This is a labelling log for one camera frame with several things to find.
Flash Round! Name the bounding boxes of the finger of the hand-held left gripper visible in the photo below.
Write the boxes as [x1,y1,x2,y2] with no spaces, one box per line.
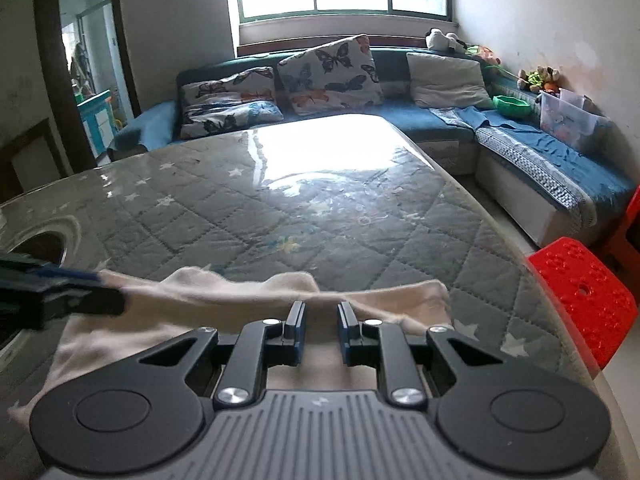
[0,252,102,287]
[0,282,126,332]

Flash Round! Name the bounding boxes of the plump butterfly print pillow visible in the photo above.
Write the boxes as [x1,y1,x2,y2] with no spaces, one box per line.
[277,34,383,116]

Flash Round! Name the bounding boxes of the blue toy cabinet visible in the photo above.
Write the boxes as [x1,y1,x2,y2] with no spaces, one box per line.
[77,89,119,158]

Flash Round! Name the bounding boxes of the plain grey white pillow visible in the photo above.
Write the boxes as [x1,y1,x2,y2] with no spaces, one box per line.
[406,52,493,111]

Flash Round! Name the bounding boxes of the dark wooden chair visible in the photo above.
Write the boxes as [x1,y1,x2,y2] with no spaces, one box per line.
[0,117,67,196]

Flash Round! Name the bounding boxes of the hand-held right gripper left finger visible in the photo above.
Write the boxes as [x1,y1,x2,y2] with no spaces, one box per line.
[136,300,307,407]

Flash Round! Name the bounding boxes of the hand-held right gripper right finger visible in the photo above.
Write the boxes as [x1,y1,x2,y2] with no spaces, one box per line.
[337,301,511,407]

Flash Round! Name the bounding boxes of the cream shirt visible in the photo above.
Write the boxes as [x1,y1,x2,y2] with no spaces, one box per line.
[10,266,453,426]

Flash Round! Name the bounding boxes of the dark wooden door frame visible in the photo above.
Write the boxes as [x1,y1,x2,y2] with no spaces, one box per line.
[32,0,143,177]

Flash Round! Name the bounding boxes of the grey quilted star table cover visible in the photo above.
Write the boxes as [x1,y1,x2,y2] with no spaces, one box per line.
[0,114,608,411]

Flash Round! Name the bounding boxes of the group of small plush toys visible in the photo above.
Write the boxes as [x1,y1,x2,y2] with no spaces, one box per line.
[517,66,562,94]

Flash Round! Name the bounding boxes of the green bowl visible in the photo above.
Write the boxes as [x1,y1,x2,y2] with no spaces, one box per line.
[492,95,533,120]

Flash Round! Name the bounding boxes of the red plastic chair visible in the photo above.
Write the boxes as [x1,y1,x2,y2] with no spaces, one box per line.
[600,199,640,262]

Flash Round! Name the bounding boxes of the blue corner sofa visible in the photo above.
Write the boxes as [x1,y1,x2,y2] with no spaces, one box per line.
[107,47,638,248]

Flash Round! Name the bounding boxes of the flat butterfly print pillow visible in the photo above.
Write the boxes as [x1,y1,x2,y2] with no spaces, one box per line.
[180,66,284,140]

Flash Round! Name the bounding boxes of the clear plastic storage box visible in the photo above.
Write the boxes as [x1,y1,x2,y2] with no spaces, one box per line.
[537,89,609,154]

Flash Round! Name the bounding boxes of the red plastic stool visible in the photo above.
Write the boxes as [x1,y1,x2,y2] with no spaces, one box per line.
[527,239,639,368]

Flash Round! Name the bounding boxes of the white plush toy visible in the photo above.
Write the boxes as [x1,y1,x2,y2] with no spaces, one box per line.
[425,28,468,53]

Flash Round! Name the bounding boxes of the colourful plush toy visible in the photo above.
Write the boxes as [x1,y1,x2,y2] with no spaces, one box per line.
[465,45,502,67]

